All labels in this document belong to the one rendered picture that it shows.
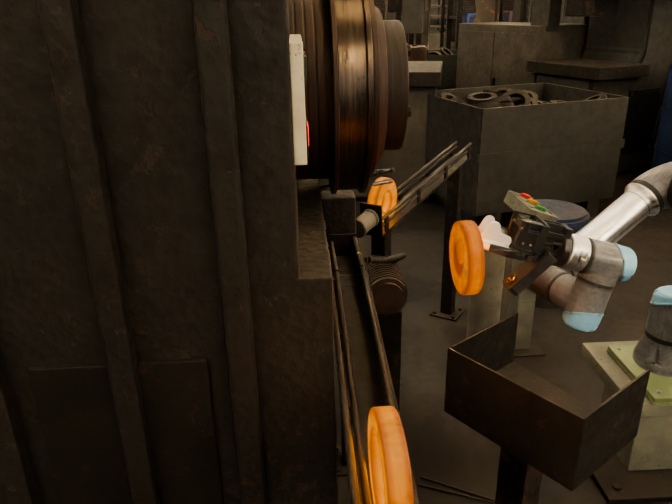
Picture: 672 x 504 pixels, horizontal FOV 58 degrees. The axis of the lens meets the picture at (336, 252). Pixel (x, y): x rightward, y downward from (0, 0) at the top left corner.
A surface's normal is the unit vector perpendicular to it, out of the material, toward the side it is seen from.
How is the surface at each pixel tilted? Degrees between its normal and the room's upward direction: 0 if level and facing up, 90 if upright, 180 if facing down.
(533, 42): 90
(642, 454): 90
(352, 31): 55
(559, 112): 90
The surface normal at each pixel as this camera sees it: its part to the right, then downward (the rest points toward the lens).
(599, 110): 0.33, 0.36
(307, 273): -0.02, -0.92
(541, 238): 0.07, 0.40
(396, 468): 0.06, -0.39
